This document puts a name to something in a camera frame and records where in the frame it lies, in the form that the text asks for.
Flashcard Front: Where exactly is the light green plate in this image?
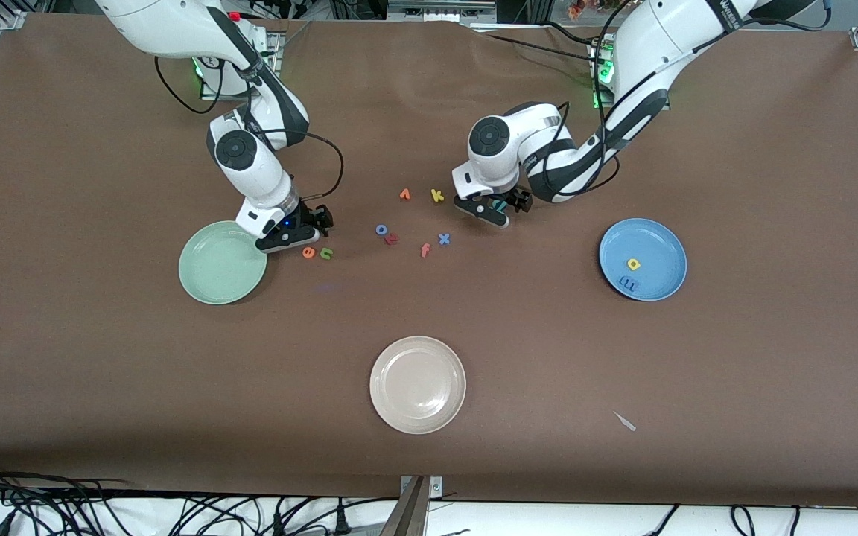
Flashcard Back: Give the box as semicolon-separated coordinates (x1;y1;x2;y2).
178;220;268;305

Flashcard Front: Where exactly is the blue plate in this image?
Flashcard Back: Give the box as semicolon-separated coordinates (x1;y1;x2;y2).
598;217;688;302

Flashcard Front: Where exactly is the brown table cover sheet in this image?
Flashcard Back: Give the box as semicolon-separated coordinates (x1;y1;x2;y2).
0;11;858;507

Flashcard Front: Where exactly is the beige plate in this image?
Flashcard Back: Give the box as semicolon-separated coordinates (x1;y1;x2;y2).
369;336;467;435

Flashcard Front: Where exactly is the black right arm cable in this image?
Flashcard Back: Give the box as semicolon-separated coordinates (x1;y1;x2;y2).
155;56;345;202

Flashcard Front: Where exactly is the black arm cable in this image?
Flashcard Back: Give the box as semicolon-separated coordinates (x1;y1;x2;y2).
559;100;621;196
155;56;345;202

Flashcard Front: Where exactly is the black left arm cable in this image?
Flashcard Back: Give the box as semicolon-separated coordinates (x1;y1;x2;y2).
559;100;621;196

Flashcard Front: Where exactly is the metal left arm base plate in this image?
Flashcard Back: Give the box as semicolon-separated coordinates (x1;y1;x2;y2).
591;33;673;111

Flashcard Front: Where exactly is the black cable on table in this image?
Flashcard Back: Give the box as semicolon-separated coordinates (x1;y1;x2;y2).
474;22;605;64

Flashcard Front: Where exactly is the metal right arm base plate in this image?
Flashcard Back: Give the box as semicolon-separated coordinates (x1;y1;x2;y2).
200;30;282;102

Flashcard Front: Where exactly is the metal frame behind table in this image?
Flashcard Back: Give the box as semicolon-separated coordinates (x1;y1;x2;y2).
388;0;497;23

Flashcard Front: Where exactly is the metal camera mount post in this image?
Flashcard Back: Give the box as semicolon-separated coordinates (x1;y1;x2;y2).
381;475;443;536

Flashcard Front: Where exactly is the black cable tangle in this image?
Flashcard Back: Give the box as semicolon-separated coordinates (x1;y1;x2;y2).
0;458;400;536

